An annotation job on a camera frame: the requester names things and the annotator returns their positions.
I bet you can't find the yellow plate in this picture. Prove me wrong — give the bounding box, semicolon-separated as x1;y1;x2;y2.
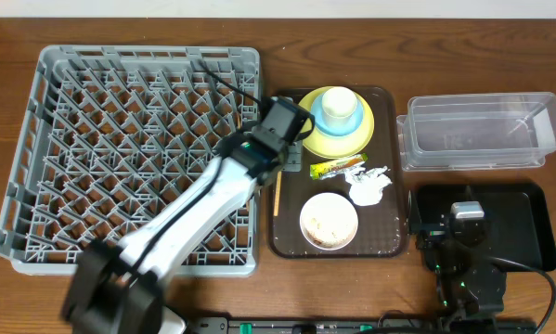
299;86;375;159

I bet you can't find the yellow green snack wrapper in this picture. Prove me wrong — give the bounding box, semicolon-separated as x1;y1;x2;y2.
309;153;368;180

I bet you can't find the white tissue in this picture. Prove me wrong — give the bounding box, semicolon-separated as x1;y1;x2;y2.
344;166;393;206

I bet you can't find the white bowl with rice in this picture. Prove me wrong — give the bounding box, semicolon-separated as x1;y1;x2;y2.
299;192;359;251

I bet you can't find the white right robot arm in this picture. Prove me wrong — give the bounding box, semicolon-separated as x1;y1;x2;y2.
408;189;507;333

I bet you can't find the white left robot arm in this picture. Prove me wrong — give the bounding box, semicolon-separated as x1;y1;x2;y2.
60;96;315;333

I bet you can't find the grey plastic dishwasher rack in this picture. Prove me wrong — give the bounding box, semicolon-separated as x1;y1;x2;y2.
0;45;262;276

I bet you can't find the light blue bowl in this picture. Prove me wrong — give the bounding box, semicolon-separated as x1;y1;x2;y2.
311;93;364;136

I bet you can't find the white cup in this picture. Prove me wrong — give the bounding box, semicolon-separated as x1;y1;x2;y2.
322;86;357;124

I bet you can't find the dark brown serving tray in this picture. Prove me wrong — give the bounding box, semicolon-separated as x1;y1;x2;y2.
268;86;407;259

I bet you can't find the clear plastic bin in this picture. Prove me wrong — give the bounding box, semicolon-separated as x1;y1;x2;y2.
396;92;556;172

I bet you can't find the black tray bin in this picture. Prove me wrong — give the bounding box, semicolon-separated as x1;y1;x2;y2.
409;182;556;272

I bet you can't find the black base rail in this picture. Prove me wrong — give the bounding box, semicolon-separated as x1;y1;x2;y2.
186;314;537;334

